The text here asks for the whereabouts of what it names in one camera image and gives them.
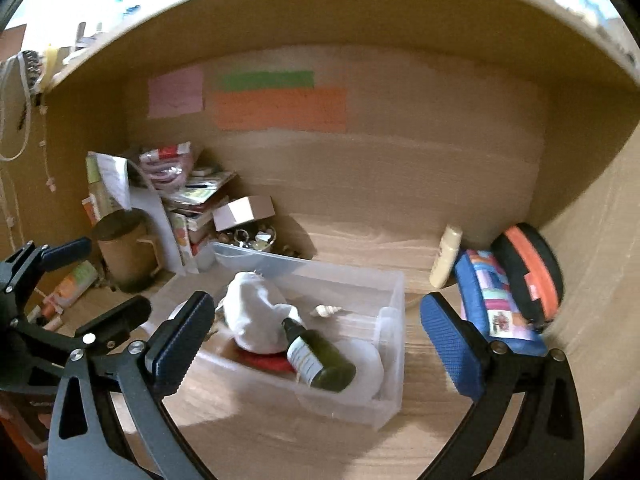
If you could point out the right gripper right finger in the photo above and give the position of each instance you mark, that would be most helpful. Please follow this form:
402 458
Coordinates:
546 440

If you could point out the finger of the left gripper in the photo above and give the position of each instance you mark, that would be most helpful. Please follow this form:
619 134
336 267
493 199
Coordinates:
54 258
114 327

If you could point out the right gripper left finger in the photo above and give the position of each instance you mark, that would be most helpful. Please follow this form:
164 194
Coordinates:
86 440

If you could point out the white drawstring cloth bag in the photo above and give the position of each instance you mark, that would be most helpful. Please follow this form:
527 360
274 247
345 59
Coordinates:
254 309

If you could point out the red velvet drawstring pouch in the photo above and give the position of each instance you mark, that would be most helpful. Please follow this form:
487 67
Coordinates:
270 363

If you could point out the white round jar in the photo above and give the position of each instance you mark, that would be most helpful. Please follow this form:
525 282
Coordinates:
369 371

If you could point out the dark green spray bottle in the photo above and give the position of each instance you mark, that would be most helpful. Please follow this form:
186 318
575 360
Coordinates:
317 362

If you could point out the white seashell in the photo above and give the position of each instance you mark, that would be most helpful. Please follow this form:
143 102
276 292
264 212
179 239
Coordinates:
325 311

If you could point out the orange green tube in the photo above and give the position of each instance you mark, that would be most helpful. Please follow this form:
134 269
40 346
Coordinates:
73 286

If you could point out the white document stand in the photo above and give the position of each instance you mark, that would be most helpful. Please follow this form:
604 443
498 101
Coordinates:
128 188

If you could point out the stack of books and papers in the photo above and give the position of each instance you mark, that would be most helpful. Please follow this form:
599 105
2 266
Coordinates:
191 186

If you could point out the blue patchwork pouch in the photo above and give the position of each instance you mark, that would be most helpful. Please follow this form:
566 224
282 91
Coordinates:
488 304

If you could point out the black orange zipper case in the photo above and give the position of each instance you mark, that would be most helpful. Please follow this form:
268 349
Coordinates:
533 272

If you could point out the bowl of trinkets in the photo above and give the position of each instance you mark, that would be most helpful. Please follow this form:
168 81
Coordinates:
260 238

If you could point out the small pink white box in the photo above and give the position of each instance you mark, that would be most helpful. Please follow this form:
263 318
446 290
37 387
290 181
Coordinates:
242 211

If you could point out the beige lotion tube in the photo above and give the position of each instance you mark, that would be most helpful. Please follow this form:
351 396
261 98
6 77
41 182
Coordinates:
448 249

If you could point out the pink sticky note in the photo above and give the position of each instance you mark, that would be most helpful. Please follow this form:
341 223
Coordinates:
176 93

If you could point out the clear plastic storage bin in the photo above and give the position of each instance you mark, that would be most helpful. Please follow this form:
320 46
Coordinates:
373 310

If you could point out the green sticky note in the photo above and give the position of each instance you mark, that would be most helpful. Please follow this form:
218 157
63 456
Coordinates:
266 79

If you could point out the orange sticky note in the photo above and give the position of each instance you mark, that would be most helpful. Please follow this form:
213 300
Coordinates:
302 109

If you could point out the wooden upper shelf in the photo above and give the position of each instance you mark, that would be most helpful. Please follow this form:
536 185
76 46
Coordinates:
536 38

